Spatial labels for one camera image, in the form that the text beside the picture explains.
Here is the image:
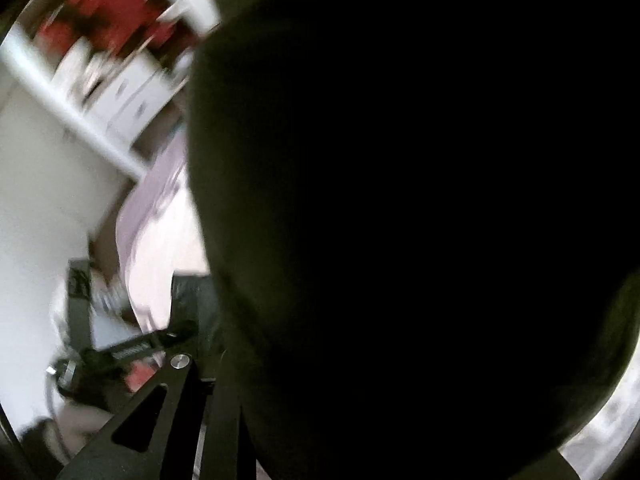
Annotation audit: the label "black leather jacket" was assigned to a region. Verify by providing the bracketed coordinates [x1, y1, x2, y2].
[189, 0, 639, 479]

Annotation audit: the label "red clothes in wardrobe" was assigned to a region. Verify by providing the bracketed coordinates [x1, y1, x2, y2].
[35, 0, 198, 64]

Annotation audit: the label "floral grey white bedspread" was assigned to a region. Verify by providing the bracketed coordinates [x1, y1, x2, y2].
[115, 129, 209, 332]

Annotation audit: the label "white wardrobe with shelves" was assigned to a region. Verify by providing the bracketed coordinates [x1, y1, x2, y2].
[0, 0, 222, 181]

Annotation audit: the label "white drawer unit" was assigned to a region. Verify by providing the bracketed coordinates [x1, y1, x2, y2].
[86, 51, 186, 148]

